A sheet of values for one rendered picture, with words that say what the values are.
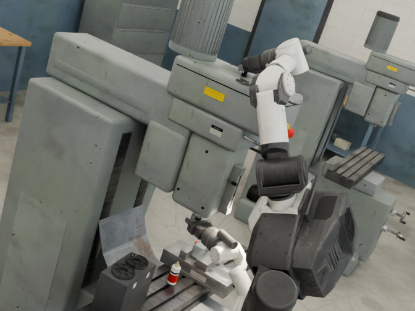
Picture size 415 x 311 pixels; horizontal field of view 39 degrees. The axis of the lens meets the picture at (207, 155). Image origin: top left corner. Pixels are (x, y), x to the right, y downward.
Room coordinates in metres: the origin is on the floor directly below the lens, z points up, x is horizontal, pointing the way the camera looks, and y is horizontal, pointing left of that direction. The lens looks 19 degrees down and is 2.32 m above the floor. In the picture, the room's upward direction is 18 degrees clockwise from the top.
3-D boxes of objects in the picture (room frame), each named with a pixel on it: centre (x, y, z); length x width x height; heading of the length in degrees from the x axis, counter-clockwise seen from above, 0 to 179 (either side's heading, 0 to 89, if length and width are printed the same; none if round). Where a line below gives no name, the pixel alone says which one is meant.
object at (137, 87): (2.45, 0.41, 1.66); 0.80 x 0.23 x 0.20; 64
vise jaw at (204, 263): (2.34, -0.15, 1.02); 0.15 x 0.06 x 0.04; 156
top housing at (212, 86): (2.24, -0.02, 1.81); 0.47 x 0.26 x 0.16; 64
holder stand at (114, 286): (1.92, 0.15, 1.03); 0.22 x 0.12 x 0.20; 161
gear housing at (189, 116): (2.25, 0.00, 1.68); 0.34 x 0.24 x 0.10; 64
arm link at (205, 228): (2.16, -0.10, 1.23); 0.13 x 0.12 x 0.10; 132
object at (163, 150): (2.32, 0.14, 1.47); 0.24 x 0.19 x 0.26; 154
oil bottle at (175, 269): (2.21, -0.02, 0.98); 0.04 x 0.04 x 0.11
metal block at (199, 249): (2.37, -0.10, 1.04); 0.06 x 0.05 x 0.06; 156
